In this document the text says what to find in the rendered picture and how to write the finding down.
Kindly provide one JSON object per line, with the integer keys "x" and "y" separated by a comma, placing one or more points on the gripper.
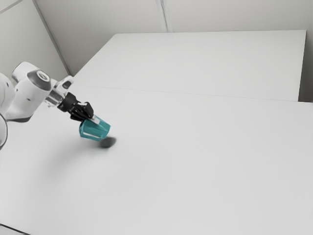
{"x": 69, "y": 102}

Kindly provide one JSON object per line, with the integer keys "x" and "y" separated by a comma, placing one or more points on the teal faceted mug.
{"x": 94, "y": 131}

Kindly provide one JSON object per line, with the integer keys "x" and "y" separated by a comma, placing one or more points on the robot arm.
{"x": 29, "y": 98}

